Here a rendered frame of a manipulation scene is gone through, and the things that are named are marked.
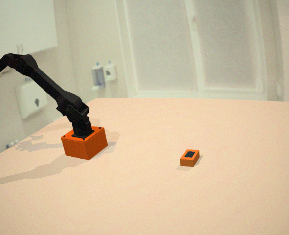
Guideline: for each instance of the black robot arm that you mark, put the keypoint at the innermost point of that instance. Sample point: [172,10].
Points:
[68,103]

